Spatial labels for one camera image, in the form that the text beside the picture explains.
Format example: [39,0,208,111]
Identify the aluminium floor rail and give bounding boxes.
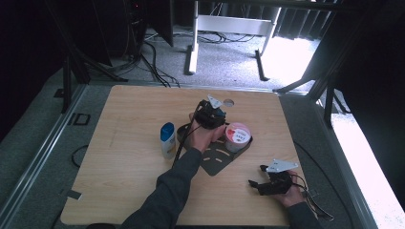
[313,97,380,229]
[0,84,88,221]

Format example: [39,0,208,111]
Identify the white bottle with blue cap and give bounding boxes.
[160,122,177,160]

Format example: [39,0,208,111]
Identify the black rectangular floor frame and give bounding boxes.
[67,113,92,126]

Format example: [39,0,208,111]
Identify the pink and white round tub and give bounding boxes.
[224,122,252,154]

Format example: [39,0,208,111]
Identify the dark curtain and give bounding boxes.
[276,6,323,41]

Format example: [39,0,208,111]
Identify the black cable loop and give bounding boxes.
[71,144,89,169]

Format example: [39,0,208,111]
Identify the black slotted corner shelf tray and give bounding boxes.
[176,122,254,177]

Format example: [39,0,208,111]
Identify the black metal stand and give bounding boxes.
[272,71,352,129]
[44,0,129,115]

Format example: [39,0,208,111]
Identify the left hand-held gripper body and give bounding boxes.
[194,94,227,130]

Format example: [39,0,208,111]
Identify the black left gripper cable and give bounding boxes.
[171,122,203,169]

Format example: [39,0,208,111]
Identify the person's left hand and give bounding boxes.
[188,113,222,154]

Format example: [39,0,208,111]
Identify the black floor cable bundle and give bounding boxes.
[139,31,181,89]

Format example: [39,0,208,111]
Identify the person's right hand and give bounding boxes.
[270,170,308,209]

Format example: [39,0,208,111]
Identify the black tape strip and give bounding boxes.
[60,189,82,201]

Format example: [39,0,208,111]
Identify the thin right gripper cable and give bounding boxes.
[289,173,335,222]

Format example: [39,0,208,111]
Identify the white desk frame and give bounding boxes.
[183,0,283,82]

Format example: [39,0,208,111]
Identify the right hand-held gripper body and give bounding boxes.
[256,158,299,197]

